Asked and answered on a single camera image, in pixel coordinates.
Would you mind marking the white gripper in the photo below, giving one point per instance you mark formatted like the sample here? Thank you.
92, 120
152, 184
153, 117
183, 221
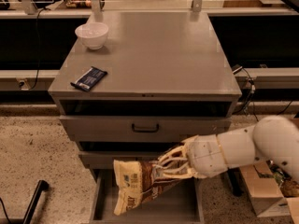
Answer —
204, 155

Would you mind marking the brown chip bag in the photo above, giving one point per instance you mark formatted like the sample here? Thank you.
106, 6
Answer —
139, 182

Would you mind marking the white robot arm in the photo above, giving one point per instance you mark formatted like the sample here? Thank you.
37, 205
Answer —
238, 148

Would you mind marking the grey bottom drawer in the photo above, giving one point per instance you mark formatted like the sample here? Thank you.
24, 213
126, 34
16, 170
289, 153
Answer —
179, 205

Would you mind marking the grey drawer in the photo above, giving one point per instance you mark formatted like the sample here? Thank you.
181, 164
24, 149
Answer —
179, 205
118, 128
104, 159

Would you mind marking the grey drawer cabinet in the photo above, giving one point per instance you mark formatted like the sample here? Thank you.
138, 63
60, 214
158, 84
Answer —
159, 64

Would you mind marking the grey middle drawer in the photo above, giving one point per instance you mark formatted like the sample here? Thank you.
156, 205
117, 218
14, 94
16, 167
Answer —
104, 159

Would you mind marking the grey top drawer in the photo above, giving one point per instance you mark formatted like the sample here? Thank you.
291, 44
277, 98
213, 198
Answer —
118, 128

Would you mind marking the black metal leg right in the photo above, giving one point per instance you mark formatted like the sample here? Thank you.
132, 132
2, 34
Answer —
235, 188

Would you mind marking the black metal leg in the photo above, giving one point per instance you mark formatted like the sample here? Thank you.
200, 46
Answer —
235, 188
42, 186

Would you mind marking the cardboard box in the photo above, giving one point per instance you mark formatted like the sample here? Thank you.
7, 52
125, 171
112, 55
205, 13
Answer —
272, 182

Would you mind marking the dark blue snack bar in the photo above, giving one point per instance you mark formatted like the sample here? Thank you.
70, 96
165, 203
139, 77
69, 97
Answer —
89, 79

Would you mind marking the black metal leg left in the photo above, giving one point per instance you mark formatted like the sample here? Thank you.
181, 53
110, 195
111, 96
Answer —
42, 186

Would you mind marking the white bowl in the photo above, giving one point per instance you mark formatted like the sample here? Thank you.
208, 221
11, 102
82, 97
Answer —
92, 35

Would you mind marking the black top drawer handle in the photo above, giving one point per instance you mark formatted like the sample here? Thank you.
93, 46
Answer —
141, 129

